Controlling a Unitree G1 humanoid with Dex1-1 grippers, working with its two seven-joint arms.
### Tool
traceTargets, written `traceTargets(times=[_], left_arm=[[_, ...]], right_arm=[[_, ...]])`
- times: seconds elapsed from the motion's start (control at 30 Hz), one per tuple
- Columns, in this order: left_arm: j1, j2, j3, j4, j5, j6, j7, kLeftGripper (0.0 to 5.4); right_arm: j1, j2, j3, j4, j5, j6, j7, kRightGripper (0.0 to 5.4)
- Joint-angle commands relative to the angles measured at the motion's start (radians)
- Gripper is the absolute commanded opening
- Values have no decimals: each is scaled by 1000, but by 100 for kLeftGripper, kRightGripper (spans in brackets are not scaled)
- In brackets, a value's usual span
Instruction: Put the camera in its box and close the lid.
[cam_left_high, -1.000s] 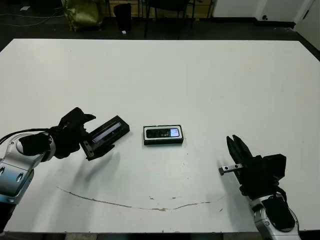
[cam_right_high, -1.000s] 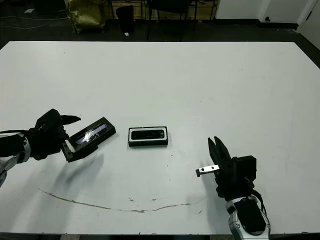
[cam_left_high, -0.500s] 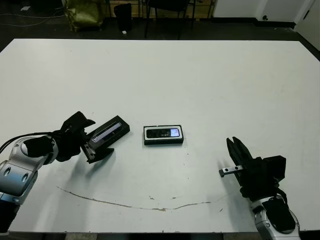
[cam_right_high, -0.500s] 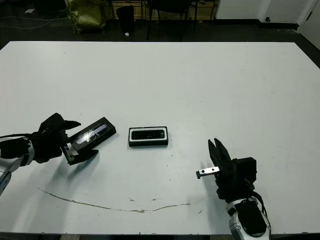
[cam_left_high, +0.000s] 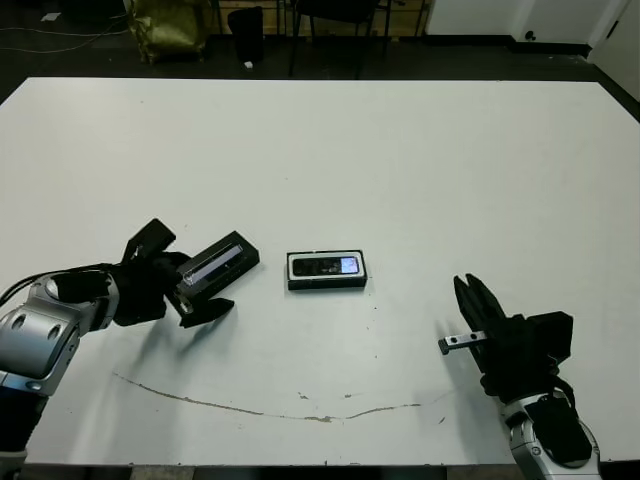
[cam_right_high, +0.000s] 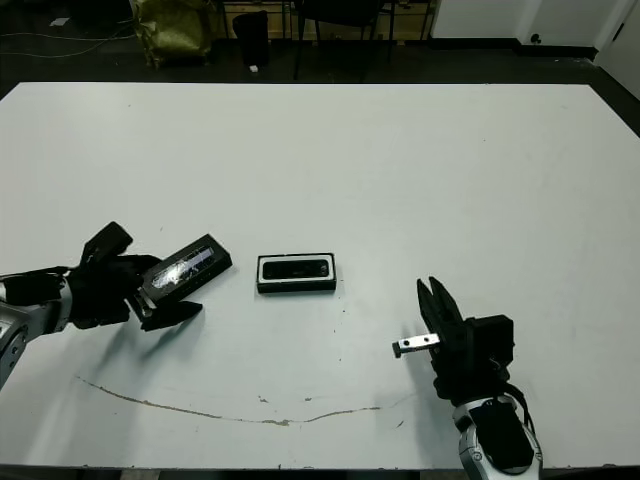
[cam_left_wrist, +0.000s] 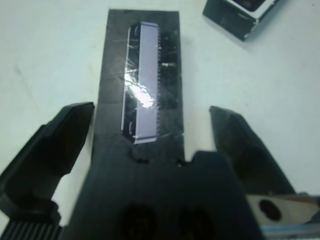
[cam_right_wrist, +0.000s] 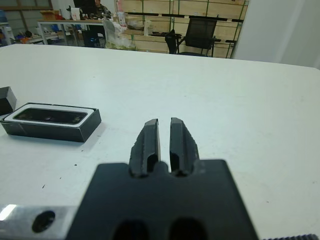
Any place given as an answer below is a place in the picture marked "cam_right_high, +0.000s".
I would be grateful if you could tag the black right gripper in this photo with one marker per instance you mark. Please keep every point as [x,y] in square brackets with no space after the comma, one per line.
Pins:
[460,370]

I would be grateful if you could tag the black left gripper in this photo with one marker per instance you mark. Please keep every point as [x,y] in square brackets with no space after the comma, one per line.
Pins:
[100,295]

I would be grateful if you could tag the black printed box lid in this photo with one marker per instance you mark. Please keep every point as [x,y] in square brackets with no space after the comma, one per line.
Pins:
[190,270]

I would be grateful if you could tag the slim black camera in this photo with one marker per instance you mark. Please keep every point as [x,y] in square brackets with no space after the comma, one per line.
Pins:
[295,269]

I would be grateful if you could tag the black box base white insert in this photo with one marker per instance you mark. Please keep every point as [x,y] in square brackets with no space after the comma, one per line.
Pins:
[295,287]

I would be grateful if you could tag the yellow-green plastic bag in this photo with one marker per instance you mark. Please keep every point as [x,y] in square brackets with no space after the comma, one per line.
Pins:
[172,30]

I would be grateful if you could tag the white paper sheet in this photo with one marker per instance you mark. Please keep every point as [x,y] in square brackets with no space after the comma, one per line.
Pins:
[60,21]

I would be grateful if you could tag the black round door stop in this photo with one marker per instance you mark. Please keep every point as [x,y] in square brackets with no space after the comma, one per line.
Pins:
[536,37]

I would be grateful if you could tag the wooden shelf unit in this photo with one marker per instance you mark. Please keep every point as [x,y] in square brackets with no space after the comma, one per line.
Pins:
[282,25]

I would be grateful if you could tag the black metal chair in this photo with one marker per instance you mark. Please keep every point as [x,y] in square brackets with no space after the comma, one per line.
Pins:
[345,15]

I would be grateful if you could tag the white door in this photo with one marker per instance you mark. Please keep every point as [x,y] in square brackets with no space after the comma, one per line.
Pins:
[622,60]

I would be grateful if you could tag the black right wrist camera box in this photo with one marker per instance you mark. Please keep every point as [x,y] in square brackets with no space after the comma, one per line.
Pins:
[492,340]

